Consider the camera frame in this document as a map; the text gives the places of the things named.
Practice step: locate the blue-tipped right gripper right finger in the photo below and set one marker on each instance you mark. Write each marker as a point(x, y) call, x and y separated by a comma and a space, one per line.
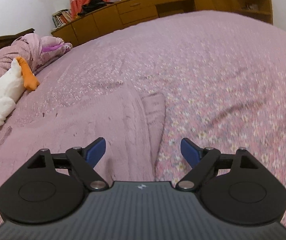
point(235, 188)

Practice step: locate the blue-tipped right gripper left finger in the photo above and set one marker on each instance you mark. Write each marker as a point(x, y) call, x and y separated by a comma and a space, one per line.
point(49, 187)

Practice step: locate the pink knitted cardigan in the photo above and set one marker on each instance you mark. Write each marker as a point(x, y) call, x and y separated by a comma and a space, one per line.
point(131, 123)

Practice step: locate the white plush goose toy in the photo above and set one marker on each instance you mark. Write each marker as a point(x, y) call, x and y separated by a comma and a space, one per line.
point(13, 84)

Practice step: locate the pink floral bedspread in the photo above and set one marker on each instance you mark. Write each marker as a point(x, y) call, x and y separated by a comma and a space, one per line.
point(223, 77)

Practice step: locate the rolled pink quilt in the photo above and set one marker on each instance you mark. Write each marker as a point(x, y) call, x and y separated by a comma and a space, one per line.
point(38, 51)

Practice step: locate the stack of books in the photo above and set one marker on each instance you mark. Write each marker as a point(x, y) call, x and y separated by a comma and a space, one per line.
point(61, 18)

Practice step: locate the wooden cabinet unit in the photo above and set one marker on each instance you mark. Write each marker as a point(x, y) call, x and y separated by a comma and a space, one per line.
point(126, 13)

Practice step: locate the black bag on cabinet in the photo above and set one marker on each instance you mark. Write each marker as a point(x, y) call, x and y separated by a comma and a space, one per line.
point(92, 6)

